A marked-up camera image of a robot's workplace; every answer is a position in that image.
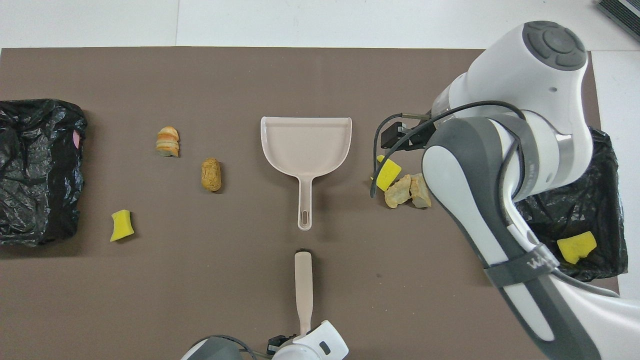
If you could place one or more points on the brown fried nugget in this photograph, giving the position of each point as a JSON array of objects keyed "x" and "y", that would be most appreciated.
[{"x": 211, "y": 175}]

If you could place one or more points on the notched yellow sponge piece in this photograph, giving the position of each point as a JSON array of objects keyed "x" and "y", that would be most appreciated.
[{"x": 389, "y": 174}]

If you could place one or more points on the beige plastic dustpan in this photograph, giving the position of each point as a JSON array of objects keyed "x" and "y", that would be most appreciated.
[{"x": 305, "y": 145}]

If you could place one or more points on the small croissant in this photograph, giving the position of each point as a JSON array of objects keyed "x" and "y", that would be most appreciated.
[{"x": 167, "y": 142}]

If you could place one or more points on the small yellow sponge piece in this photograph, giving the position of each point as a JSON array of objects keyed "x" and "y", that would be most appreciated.
[{"x": 121, "y": 226}]

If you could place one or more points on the bin with black bag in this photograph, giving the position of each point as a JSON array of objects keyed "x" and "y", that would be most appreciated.
[
  {"x": 35, "y": 175},
  {"x": 600, "y": 210}
]

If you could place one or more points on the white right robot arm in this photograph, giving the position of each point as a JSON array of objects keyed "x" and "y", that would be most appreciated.
[{"x": 525, "y": 70}]

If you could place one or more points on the brown table mat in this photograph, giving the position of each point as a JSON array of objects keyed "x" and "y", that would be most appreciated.
[{"x": 200, "y": 300}]

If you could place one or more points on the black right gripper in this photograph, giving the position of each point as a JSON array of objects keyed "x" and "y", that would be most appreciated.
[{"x": 395, "y": 136}]

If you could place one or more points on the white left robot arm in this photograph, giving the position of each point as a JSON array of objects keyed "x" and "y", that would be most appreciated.
[{"x": 320, "y": 345}]

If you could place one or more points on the grey ribbed panel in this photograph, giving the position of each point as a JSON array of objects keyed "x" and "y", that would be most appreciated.
[{"x": 620, "y": 15}]

